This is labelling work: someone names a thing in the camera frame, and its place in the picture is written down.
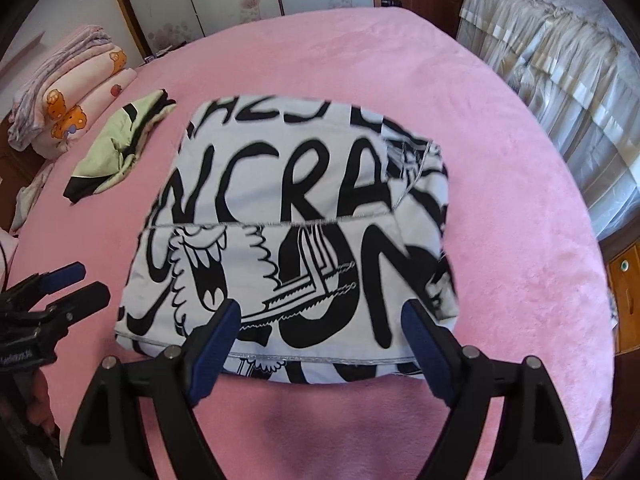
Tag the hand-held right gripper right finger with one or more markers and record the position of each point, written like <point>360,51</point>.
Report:
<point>430,355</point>

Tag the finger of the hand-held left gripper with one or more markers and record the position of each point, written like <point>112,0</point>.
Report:
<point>65,275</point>
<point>85,300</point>

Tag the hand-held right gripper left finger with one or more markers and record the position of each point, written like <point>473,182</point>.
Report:
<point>212,350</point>

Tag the white black printed jacket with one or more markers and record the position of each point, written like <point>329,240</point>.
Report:
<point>300,185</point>

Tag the person's left hand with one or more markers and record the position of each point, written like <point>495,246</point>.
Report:
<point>42,405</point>

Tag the white pillow with blue print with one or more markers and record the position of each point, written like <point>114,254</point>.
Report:
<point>7,255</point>

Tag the pale crumpled cloth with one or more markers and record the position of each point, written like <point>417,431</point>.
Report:
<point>30,200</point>

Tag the wooden headboard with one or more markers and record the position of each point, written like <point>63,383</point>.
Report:
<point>10,170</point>

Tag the green black folded garment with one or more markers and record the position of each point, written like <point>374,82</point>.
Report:
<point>115,150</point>

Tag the pink bear print quilt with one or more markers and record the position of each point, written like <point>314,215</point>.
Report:
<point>75,105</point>

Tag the wooden drawer cabinet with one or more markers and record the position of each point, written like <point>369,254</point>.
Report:
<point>622,300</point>

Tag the pink bed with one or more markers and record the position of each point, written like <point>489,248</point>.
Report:
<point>500,160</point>

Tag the folded pink bear quilt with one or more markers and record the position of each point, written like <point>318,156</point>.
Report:
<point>55,65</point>

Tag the small items on nightstand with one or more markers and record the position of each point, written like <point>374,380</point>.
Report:
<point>160,52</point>

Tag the small black item by door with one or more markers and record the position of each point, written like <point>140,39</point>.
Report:
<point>387,0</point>

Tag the pink wall shelf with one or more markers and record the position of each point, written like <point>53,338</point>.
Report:
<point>20,55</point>

